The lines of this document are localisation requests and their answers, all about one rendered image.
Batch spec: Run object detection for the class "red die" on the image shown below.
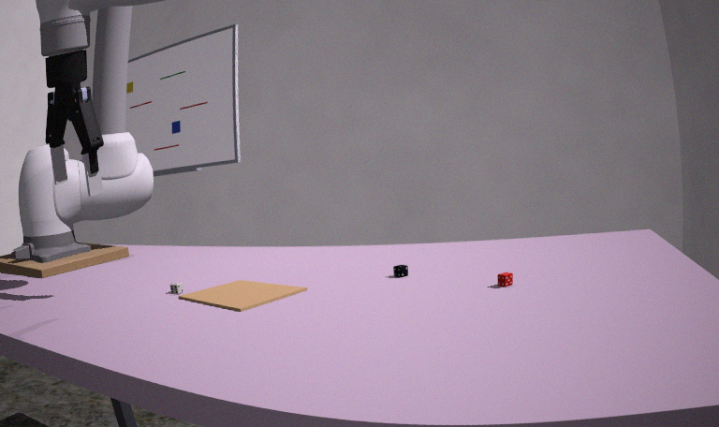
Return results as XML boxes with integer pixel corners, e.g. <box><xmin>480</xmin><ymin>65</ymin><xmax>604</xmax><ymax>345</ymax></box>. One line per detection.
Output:
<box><xmin>498</xmin><ymin>272</ymin><xmax>513</xmax><ymax>287</ymax></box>

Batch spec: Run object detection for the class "tan square mat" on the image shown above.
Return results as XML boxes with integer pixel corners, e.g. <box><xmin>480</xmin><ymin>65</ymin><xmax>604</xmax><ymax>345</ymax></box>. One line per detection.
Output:
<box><xmin>179</xmin><ymin>280</ymin><xmax>307</xmax><ymax>312</ymax></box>

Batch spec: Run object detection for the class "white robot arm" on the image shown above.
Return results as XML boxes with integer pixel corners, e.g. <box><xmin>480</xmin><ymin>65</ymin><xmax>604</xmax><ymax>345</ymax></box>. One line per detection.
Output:
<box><xmin>11</xmin><ymin>0</ymin><xmax>165</xmax><ymax>263</ymax></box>

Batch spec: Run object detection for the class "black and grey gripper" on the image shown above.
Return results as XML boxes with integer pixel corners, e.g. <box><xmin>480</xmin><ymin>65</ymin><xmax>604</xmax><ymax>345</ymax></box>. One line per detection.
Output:
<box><xmin>45</xmin><ymin>51</ymin><xmax>104</xmax><ymax>197</ymax></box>

